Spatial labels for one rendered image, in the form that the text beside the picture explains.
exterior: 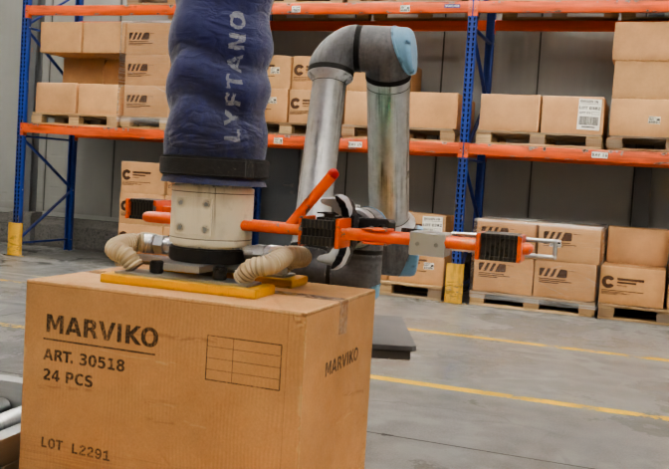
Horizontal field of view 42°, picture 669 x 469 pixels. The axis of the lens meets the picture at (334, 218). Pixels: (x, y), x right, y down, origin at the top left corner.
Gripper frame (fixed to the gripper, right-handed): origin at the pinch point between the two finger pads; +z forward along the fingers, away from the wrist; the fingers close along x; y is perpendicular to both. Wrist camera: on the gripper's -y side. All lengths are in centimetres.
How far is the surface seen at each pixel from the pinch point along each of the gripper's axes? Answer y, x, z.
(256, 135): 17.4, 18.3, 2.5
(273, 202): 324, -24, -852
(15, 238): 607, -85, -733
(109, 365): 38, -27, 20
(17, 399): 92, -52, -29
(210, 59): 25.4, 32.5, 8.9
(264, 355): 5.8, -21.4, 22.3
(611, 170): -73, 37, -832
